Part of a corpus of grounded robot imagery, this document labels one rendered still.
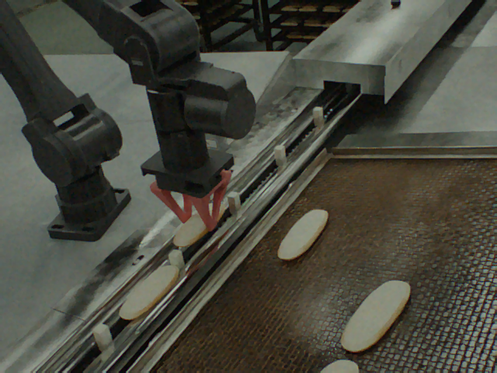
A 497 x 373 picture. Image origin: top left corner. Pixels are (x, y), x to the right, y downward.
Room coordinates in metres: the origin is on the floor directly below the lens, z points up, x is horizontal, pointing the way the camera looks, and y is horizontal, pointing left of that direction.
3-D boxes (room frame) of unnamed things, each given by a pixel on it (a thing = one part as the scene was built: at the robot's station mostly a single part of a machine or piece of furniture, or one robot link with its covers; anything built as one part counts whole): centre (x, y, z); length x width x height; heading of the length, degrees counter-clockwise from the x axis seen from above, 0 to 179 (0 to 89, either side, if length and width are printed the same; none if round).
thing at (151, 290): (0.59, 0.14, 0.86); 0.10 x 0.04 x 0.01; 145
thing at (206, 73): (0.66, 0.04, 1.08); 0.11 x 0.09 x 0.12; 50
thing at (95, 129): (0.82, 0.23, 0.94); 0.09 x 0.05 x 0.10; 50
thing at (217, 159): (0.69, 0.07, 0.99); 0.10 x 0.07 x 0.07; 55
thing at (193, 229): (0.69, 0.07, 0.88); 0.10 x 0.04 x 0.01; 145
